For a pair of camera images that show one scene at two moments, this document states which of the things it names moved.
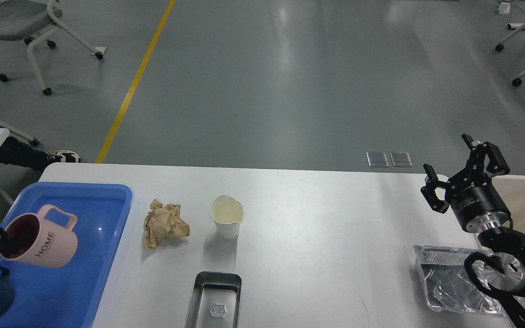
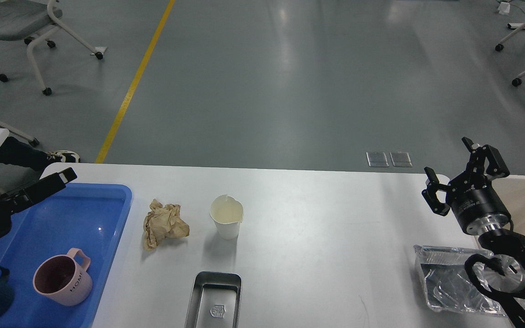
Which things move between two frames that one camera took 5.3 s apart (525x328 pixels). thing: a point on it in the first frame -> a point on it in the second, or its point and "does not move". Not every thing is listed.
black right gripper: (472, 193) does not move
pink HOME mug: (45, 239) -> (59, 278)
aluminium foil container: (447, 286) does not move
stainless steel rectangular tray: (215, 300) does not move
